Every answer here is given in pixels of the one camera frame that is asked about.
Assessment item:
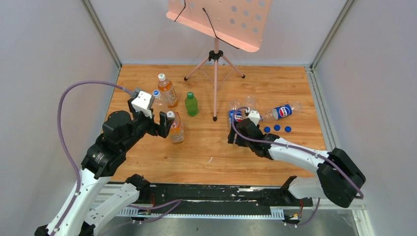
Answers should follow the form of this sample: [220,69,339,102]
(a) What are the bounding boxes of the pepsi bottle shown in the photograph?
[262,101,302,122]
[228,99,243,127]

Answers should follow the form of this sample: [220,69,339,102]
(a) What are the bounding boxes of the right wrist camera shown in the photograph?
[245,109,262,126]

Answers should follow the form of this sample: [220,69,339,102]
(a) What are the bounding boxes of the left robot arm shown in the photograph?
[34,96,175,236]

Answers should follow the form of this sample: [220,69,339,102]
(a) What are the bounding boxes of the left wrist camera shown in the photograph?
[131,88,154,118]

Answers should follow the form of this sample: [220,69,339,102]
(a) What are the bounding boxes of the orange tea bottle standing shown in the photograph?
[158,73,178,108]

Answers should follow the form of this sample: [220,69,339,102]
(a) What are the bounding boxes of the green plastic bottle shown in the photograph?
[185,92,199,117]

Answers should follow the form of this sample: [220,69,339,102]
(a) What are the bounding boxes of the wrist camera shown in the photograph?
[131,88,154,118]
[245,109,262,126]

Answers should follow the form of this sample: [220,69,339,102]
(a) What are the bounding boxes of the clear unlabelled plastic bottle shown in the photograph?
[242,96,257,114]

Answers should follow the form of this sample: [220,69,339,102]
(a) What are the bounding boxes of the pink music stand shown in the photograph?
[166,0,272,121]

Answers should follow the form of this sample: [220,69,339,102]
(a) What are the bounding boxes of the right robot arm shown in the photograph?
[231,118,366,208]

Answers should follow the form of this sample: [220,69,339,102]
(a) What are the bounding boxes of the white cable duct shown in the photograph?
[97,205,285,219]

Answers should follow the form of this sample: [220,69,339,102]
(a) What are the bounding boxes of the clear bottle blue cap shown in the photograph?
[152,89,169,113]

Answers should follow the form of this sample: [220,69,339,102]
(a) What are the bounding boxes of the white bottle cap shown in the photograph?
[166,111,175,119]

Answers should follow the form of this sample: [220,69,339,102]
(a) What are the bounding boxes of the orange tea bottle crushed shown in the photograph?
[169,112,185,144]

